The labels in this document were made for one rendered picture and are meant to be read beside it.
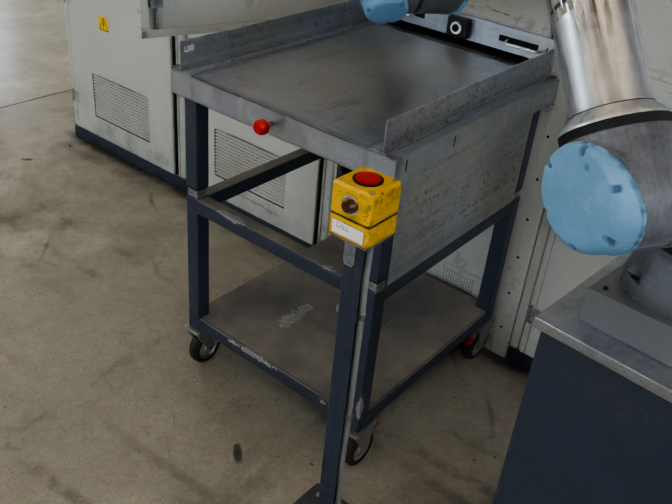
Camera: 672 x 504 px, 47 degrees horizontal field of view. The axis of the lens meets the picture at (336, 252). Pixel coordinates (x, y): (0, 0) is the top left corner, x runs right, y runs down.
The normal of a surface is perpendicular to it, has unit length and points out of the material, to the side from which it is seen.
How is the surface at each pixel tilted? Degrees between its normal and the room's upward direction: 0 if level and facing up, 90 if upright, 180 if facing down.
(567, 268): 90
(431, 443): 0
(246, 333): 0
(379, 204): 90
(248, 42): 90
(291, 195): 90
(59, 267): 0
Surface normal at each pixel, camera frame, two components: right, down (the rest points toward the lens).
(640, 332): -0.69, 0.33
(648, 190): 0.38, -0.06
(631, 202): 0.33, 0.16
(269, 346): 0.08, -0.84
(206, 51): 0.77, 0.39
